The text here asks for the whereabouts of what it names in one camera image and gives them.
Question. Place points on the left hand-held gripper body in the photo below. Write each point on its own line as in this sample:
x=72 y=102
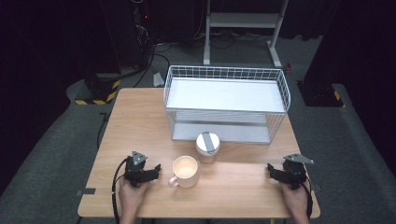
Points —
x=134 y=172

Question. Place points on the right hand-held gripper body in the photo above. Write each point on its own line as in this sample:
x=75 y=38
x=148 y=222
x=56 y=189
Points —
x=294 y=172

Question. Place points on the cream ceramic mug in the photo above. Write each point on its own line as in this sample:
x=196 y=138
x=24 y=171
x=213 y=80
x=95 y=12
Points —
x=185 y=171

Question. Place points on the white tumbler with grey lid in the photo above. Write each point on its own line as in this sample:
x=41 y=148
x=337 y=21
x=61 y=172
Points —
x=207 y=146

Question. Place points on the person's left hand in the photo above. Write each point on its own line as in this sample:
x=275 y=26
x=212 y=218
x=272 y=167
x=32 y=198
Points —
x=132 y=196

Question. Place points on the person's right hand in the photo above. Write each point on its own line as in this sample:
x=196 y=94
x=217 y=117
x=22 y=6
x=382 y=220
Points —
x=294 y=199

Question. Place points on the black yellow striped base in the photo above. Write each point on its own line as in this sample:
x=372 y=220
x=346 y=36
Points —
x=99 y=90
x=320 y=95

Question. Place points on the white power adapter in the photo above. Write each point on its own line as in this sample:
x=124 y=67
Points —
x=158 y=80

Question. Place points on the small red object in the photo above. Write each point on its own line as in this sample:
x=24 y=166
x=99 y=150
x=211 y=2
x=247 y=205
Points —
x=288 y=68

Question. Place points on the dark equipment rack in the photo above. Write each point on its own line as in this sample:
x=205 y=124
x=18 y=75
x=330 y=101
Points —
x=141 y=31

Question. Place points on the white metal stand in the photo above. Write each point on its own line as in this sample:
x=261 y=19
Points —
x=243 y=20

